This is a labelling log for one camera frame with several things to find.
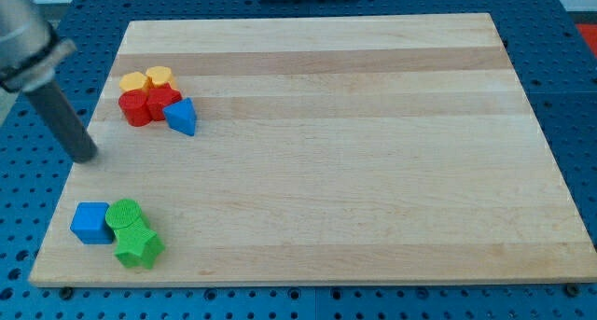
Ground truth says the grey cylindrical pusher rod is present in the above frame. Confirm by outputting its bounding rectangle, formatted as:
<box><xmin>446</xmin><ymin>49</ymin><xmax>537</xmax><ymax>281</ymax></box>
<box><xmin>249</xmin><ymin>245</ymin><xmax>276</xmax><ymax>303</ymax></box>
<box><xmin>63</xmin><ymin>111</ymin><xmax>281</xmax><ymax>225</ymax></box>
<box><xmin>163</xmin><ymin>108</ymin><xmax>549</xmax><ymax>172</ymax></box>
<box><xmin>23</xmin><ymin>79</ymin><xmax>98</xmax><ymax>163</ymax></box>

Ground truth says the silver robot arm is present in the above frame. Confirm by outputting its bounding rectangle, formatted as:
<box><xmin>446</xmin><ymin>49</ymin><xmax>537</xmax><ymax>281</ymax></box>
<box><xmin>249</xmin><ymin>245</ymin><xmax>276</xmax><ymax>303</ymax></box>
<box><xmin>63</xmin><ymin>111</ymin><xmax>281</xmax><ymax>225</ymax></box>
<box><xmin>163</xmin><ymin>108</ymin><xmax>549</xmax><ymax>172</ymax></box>
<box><xmin>1</xmin><ymin>0</ymin><xmax>97</xmax><ymax>163</ymax></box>

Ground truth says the red star block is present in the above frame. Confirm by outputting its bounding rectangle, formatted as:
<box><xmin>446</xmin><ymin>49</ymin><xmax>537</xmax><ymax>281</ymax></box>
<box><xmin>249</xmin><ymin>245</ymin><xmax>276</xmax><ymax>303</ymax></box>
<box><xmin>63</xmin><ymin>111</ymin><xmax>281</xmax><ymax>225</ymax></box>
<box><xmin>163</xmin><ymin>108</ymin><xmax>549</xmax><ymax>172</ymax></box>
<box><xmin>146</xmin><ymin>88</ymin><xmax>182</xmax><ymax>121</ymax></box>

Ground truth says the green star block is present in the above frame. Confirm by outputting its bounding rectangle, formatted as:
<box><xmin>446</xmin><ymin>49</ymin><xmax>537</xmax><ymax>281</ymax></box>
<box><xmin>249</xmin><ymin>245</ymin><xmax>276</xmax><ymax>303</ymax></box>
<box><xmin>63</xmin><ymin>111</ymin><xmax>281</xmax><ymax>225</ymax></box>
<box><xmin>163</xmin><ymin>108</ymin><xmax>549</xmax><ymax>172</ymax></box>
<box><xmin>114</xmin><ymin>226</ymin><xmax>165</xmax><ymax>270</ymax></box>

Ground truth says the red cylinder block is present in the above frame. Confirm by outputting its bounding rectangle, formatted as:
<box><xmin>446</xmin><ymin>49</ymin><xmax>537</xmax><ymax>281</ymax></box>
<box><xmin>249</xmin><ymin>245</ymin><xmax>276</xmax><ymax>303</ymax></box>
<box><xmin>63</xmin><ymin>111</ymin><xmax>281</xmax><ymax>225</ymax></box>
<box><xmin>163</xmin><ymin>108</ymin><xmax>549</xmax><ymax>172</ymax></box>
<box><xmin>118</xmin><ymin>90</ymin><xmax>152</xmax><ymax>127</ymax></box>

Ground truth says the yellow hexagon block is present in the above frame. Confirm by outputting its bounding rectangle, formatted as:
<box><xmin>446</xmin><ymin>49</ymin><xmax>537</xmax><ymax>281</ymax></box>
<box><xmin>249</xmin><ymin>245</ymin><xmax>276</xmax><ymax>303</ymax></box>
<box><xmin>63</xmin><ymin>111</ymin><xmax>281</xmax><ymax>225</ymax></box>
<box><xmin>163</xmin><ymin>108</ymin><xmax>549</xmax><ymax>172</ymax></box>
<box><xmin>118</xmin><ymin>71</ymin><xmax>151</xmax><ymax>92</ymax></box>

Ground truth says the yellow heart block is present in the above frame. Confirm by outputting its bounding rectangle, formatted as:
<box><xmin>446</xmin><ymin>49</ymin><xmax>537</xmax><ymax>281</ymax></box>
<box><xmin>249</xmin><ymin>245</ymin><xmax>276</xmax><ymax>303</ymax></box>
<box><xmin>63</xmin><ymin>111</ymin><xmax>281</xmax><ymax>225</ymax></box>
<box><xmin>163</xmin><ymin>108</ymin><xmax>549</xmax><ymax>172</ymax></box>
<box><xmin>146</xmin><ymin>66</ymin><xmax>177</xmax><ymax>90</ymax></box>

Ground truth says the blue cube block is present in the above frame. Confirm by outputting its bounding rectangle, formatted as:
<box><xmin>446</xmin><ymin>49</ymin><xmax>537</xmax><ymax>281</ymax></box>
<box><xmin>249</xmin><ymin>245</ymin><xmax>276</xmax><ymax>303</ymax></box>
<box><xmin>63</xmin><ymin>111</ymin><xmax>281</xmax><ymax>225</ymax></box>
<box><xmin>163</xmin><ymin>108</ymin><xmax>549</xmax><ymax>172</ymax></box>
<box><xmin>70</xmin><ymin>202</ymin><xmax>115</xmax><ymax>244</ymax></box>

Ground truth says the blue triangle block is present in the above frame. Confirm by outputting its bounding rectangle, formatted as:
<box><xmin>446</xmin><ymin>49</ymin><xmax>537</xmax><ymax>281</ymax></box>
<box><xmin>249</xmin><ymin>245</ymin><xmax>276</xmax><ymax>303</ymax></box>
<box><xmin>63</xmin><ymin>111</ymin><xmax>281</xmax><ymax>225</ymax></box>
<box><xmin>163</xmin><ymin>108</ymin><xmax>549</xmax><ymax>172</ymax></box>
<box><xmin>163</xmin><ymin>98</ymin><xmax>197</xmax><ymax>136</ymax></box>

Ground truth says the green cylinder block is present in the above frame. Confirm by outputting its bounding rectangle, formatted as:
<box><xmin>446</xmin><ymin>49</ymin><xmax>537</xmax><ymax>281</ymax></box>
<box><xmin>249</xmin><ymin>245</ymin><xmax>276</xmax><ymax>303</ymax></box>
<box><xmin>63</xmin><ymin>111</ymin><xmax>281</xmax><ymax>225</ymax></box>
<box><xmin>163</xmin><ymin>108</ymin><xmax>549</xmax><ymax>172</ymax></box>
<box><xmin>104</xmin><ymin>199</ymin><xmax>149</xmax><ymax>230</ymax></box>

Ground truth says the wooden board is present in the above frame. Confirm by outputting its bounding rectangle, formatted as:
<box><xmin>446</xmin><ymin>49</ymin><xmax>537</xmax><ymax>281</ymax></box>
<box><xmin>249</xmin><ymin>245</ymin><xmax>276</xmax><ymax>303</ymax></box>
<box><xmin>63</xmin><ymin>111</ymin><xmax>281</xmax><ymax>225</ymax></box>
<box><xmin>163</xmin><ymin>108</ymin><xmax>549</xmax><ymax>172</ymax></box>
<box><xmin>30</xmin><ymin>13</ymin><xmax>596</xmax><ymax>287</ymax></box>

